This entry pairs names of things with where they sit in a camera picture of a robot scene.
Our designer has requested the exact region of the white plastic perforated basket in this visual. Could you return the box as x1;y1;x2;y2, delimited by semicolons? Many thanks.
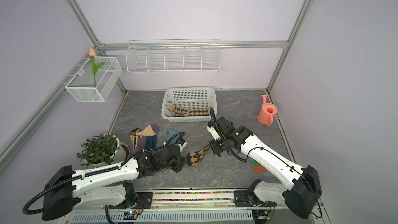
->
161;87;217;122

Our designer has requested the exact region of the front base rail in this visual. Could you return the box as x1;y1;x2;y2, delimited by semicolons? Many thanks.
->
65;186;324;211

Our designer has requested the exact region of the white wire wall basket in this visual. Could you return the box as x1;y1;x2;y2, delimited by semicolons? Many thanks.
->
65;57;122;103

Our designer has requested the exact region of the green potted plant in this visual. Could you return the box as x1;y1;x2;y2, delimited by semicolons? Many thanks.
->
76;134;130;169

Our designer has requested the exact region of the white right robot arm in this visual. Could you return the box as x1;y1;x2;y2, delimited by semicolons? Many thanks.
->
207;117;322;219

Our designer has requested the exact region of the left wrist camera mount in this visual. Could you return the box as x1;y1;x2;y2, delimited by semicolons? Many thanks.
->
174;138;187;151

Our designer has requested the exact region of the pink watering can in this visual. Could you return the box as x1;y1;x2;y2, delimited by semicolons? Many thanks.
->
257;94;278;127

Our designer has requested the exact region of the beige purple striped sock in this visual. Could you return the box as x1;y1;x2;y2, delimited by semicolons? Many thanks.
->
129;124;159;150

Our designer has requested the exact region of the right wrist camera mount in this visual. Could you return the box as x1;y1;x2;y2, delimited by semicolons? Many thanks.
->
207;125;220;141

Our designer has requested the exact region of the blue green orange sock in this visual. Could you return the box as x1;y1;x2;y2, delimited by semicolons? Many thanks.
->
165;129;180;145

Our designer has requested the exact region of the pink artificial tulip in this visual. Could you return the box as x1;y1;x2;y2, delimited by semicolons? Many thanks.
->
89;48;105;87

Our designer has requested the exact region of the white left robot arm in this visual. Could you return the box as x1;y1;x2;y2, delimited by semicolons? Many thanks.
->
22;144;186;220

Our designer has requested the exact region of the white wire wall shelf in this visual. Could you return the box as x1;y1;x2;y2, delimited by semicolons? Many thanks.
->
126;39;220;73

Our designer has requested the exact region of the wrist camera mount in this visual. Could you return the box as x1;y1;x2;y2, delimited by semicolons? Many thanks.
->
207;125;220;141
174;138;187;151

